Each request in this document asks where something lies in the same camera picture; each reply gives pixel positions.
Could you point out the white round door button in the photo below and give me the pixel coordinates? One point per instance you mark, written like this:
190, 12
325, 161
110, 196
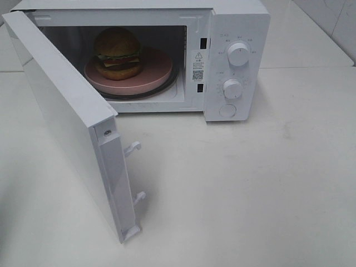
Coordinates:
227, 110

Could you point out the pink round plate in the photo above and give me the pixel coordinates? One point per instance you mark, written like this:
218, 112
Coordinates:
157, 69

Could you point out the white microwave door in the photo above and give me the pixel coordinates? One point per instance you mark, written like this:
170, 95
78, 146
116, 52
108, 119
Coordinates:
81, 120

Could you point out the burger with lettuce and cheese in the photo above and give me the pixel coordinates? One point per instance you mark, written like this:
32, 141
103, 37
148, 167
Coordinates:
117, 54

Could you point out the glass microwave turntable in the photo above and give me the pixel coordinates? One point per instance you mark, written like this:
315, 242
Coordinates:
165, 86

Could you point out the white lower timer knob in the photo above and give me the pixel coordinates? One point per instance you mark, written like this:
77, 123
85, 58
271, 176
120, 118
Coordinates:
232, 89

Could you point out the white microwave oven body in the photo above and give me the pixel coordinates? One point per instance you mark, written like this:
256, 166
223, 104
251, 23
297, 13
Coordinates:
195, 35

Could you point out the white upper power knob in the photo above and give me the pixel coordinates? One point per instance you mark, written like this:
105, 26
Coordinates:
238, 53

